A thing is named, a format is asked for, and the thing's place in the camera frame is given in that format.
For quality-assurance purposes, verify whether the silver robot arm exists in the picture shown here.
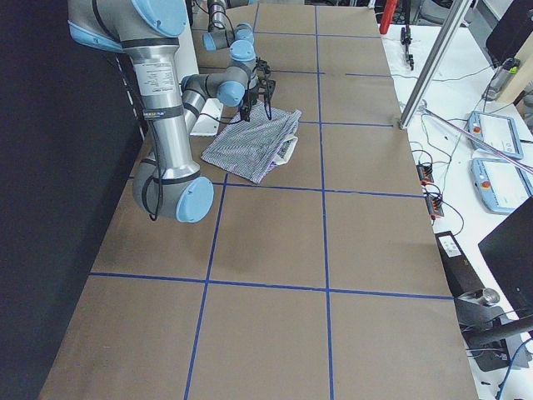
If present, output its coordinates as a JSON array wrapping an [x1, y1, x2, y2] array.
[[67, 1, 259, 223], [202, 1, 276, 122]]

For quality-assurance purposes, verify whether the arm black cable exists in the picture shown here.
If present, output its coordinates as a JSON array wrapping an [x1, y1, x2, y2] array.
[[141, 107, 167, 222]]

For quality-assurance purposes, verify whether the red cylinder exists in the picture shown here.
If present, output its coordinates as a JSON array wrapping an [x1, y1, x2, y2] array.
[[379, 0, 398, 35]]

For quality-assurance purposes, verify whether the black power strip box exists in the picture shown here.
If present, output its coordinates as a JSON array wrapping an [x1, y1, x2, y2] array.
[[435, 231, 485, 298]]

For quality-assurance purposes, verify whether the blue white striped polo shirt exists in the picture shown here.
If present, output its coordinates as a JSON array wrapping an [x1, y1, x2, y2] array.
[[201, 101, 301, 183]]

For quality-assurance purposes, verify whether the near blue teach pendant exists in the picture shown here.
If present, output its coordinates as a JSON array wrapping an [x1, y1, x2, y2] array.
[[471, 157, 532, 214]]

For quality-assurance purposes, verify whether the white reacher grabber stick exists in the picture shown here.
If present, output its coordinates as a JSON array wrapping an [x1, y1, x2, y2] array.
[[418, 105, 533, 174]]

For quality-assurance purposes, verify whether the black tripod stick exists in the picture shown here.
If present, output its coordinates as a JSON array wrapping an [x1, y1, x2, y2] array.
[[401, 0, 415, 71]]

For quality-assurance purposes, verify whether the far blue teach pendant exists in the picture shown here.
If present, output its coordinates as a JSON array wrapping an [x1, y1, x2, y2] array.
[[468, 111, 524, 160]]

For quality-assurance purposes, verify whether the orange black connector module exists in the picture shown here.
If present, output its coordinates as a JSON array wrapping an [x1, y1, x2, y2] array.
[[416, 163, 434, 186]]

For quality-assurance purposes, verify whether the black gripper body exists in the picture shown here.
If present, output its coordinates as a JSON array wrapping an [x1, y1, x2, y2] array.
[[256, 57, 271, 79], [243, 77, 260, 109]]

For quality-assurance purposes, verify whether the blue teach pendant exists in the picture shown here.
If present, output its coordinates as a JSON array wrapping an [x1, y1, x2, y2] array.
[[471, 157, 532, 214], [468, 111, 524, 160]]

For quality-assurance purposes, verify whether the black monitor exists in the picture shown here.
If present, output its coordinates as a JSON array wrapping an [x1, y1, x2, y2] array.
[[478, 198, 532, 340]]

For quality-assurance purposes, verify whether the aluminium frame post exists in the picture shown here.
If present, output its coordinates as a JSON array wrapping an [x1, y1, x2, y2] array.
[[399, 0, 471, 129]]

